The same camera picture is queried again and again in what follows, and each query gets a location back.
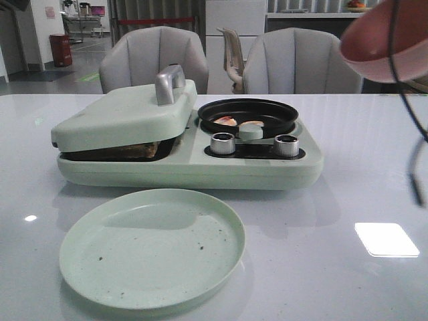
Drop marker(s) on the white cabinet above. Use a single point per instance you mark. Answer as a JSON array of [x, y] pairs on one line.
[[247, 18]]

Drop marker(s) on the right silver control knob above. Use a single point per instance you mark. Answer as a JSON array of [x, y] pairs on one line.
[[286, 145]]

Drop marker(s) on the silver control knob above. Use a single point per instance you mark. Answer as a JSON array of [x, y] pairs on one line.
[[286, 145], [222, 143]]

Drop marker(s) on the pink bowl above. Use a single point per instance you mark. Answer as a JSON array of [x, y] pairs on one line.
[[364, 44]]

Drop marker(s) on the black round frying pan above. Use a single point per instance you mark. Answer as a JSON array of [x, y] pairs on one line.
[[278, 117]]

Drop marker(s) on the left silver control knob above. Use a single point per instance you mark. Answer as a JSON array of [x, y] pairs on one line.
[[222, 143]]

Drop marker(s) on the breakfast maker lid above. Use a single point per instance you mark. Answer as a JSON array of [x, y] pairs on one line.
[[126, 116]]

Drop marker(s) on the beige office chair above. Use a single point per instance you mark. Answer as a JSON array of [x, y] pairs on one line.
[[233, 62]]

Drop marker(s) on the grey upholstered chair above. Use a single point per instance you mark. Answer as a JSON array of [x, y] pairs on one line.
[[298, 61], [141, 54]]

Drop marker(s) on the dark counter cabinet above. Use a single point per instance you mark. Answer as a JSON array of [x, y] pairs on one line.
[[334, 23]]

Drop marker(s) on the mint green breakfast maker base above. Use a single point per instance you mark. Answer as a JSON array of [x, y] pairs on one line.
[[189, 167]]

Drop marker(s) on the mint green plate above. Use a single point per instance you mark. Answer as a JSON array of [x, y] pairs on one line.
[[153, 250]]

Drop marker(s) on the right grey upholstered chair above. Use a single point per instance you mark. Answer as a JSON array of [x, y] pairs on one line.
[[298, 61]]

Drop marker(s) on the red bin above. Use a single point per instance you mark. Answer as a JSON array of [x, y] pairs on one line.
[[61, 50]]

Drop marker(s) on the fruit bowl on counter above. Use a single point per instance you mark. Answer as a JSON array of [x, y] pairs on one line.
[[356, 6]]

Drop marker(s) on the left grey upholstered chair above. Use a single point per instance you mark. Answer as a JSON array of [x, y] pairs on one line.
[[141, 54]]

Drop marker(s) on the bread slice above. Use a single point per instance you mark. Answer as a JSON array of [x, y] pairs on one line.
[[146, 150]]

